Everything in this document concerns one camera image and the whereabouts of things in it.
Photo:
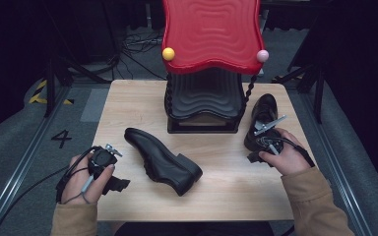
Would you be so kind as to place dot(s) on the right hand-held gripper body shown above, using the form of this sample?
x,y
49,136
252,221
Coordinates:
x,y
269,141

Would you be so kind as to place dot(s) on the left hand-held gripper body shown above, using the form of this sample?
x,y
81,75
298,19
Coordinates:
x,y
101,159

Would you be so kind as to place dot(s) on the black leather shoe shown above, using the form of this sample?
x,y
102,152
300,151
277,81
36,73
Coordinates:
x,y
264,108
160,160

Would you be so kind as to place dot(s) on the red and black shoe rack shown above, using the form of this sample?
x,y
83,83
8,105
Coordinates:
x,y
210,36

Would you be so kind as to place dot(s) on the person's right hand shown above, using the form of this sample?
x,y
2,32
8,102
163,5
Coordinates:
x,y
292,159

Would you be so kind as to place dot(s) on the person's left hand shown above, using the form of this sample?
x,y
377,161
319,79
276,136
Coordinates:
x,y
78,187

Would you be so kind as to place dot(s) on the black tripod stand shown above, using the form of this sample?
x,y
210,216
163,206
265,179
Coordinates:
x,y
50,85
318,95

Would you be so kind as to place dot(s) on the metal floor rail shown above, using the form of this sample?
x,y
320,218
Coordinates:
x,y
338,183
23,167

